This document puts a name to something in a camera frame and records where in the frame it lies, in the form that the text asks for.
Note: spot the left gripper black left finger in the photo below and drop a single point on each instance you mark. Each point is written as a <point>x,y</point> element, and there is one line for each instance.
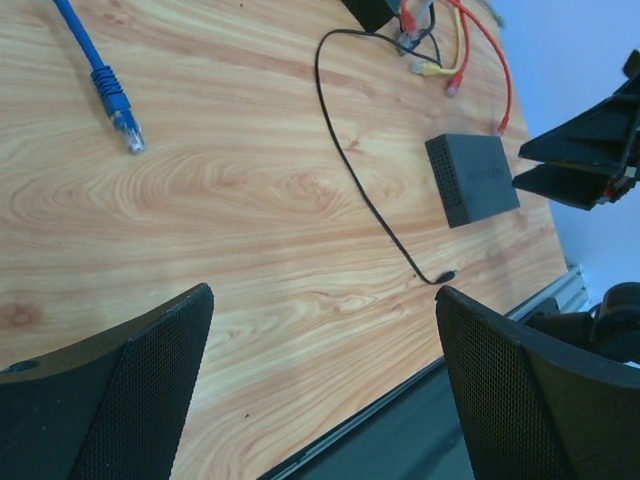
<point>112,406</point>

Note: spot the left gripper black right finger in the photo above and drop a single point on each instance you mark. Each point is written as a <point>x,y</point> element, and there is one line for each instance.
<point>532,406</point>

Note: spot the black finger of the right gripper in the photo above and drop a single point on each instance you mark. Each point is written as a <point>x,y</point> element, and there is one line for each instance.
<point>574,188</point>
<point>599,136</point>

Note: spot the black network switch box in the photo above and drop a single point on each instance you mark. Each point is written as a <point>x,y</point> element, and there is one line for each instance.
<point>473,177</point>

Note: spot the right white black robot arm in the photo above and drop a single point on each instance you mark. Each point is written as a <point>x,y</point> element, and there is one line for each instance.
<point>612,330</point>

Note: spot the black power adapter brick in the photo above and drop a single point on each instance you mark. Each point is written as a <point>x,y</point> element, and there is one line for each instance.
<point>373,14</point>

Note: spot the aluminium front rail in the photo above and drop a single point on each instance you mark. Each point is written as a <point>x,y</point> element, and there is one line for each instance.
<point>567,294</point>

